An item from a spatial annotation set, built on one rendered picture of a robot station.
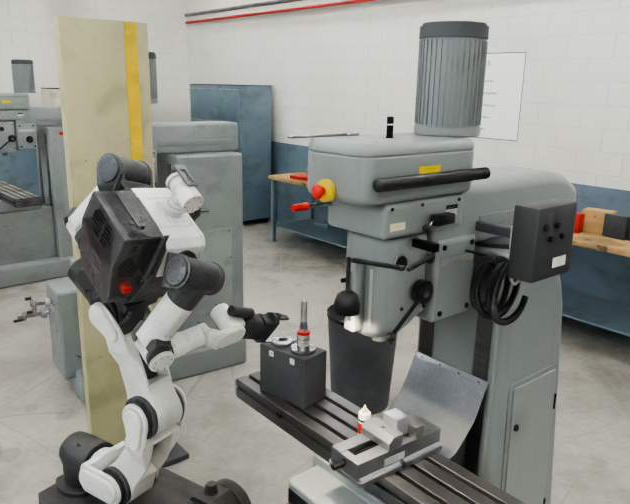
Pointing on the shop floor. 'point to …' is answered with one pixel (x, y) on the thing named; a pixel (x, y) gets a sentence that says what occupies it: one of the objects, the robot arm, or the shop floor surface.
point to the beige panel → (111, 387)
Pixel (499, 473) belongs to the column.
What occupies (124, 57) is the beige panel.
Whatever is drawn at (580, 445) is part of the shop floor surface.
